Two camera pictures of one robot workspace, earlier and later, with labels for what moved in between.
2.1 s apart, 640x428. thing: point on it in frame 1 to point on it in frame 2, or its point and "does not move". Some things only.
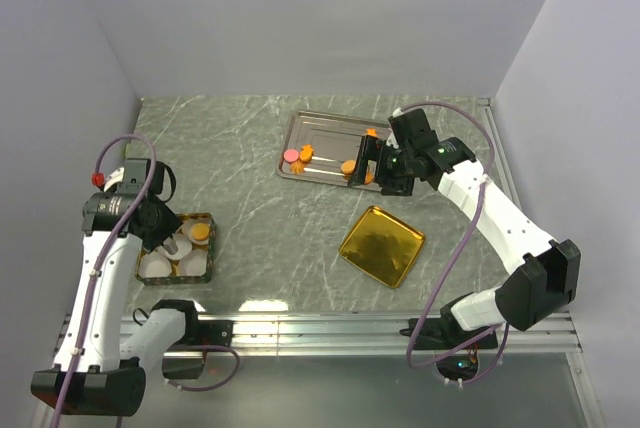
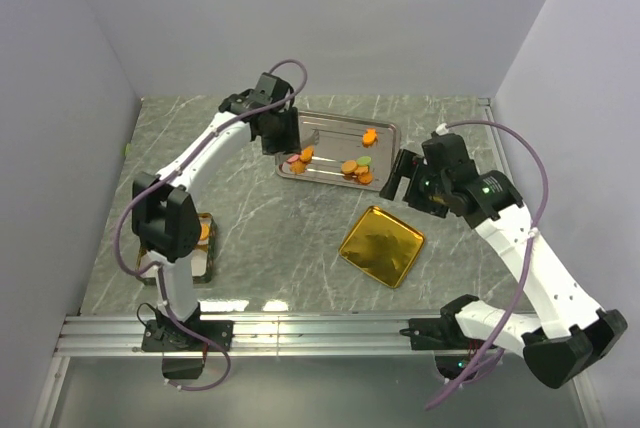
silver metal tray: (325, 147) does not move
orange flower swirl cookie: (297, 167) does not move
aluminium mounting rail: (378, 333) does not move
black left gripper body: (166, 223) to (284, 132)
